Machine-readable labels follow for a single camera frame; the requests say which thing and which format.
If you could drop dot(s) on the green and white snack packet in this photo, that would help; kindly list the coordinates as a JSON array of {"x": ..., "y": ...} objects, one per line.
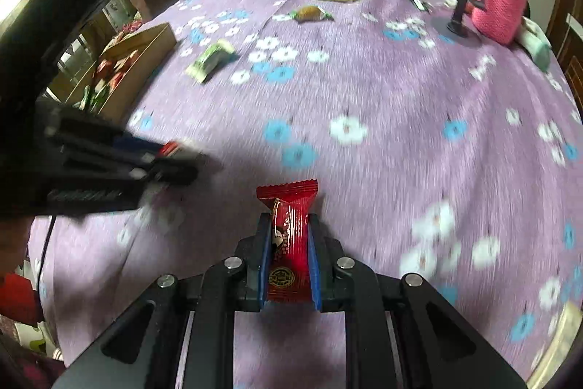
[{"x": 209, "y": 61}]

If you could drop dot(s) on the pink knitted bottle sleeve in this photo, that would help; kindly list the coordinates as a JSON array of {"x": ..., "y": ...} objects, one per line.
[{"x": 498, "y": 6}]

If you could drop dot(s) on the mint green small object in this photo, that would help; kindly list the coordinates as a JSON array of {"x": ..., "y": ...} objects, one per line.
[{"x": 537, "y": 45}]

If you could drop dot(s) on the purple floral tablecloth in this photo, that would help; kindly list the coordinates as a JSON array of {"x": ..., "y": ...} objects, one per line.
[{"x": 387, "y": 97}]

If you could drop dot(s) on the long red snack packet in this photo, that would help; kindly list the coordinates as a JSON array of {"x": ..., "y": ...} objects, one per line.
[{"x": 291, "y": 243}]

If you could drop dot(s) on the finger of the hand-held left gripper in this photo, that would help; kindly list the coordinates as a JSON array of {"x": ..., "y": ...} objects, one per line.
[
  {"x": 136, "y": 145},
  {"x": 177, "y": 175}
]

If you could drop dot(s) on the red cloth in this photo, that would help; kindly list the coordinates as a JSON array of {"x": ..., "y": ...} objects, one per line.
[{"x": 18, "y": 293}]

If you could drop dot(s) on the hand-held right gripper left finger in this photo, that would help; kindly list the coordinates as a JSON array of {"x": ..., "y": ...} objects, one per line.
[{"x": 263, "y": 261}]

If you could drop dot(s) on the green clear wrapped candy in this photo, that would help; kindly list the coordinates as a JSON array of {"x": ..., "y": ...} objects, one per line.
[{"x": 93, "y": 97}]

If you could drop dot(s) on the cardboard box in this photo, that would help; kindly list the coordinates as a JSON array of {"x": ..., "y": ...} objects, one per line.
[{"x": 141, "y": 70}]

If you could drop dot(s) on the green tube packet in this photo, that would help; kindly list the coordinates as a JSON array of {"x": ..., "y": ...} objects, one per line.
[{"x": 309, "y": 13}]

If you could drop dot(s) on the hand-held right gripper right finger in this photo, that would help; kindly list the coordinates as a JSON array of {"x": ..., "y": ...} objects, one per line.
[{"x": 314, "y": 266}]

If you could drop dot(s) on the wooden cabinet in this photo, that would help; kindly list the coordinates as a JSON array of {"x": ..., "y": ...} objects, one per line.
[{"x": 567, "y": 65}]

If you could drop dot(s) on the dark red shiny packet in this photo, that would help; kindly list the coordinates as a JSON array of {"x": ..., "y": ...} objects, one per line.
[{"x": 107, "y": 70}]

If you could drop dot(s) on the red and white snack packet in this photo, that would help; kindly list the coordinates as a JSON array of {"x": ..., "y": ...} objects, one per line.
[{"x": 184, "y": 149}]

